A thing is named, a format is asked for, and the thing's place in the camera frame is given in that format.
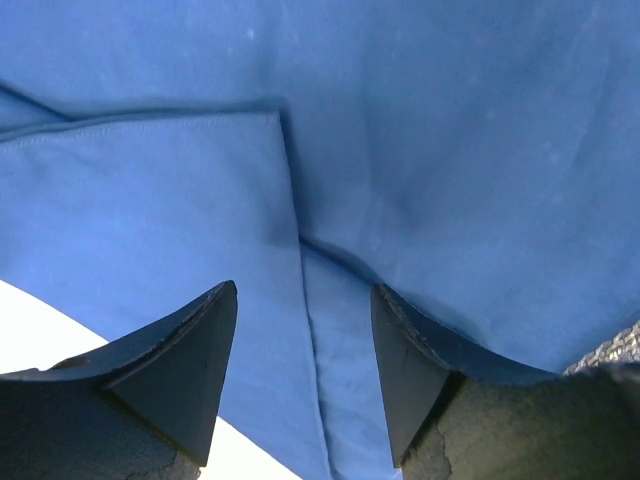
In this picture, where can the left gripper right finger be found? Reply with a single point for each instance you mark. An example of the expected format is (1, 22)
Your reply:
(456, 410)

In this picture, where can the blue surgical wrap cloth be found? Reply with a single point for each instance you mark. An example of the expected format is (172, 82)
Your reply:
(479, 157)

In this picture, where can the metal mesh instrument tray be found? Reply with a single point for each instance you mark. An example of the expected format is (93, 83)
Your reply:
(623, 348)

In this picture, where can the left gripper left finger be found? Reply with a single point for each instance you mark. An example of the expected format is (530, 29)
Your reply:
(141, 407)

